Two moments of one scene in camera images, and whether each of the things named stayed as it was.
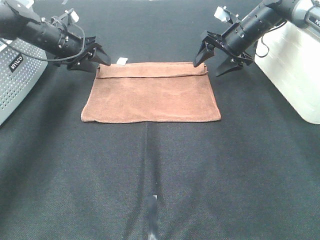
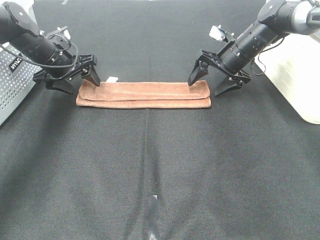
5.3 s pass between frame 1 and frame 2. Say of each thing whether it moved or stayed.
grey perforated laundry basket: stayed
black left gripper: moved
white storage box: stayed
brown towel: moved
